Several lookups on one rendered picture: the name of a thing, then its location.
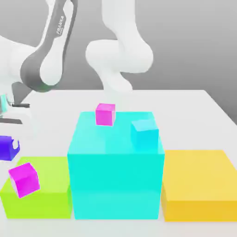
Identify large lime green box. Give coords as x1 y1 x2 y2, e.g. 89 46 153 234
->
0 156 73 219

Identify small magenta cube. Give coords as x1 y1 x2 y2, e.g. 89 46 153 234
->
95 103 116 127
8 162 41 199

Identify large cyan box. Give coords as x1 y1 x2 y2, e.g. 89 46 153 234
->
67 111 166 220

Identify small blue cube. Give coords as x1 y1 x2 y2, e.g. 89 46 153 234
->
0 135 20 162

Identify small cyan cube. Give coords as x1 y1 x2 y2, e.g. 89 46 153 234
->
130 118 160 154

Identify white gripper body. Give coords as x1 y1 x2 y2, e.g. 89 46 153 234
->
0 108 37 139

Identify large yellow box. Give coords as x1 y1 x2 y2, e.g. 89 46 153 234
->
160 149 237 222

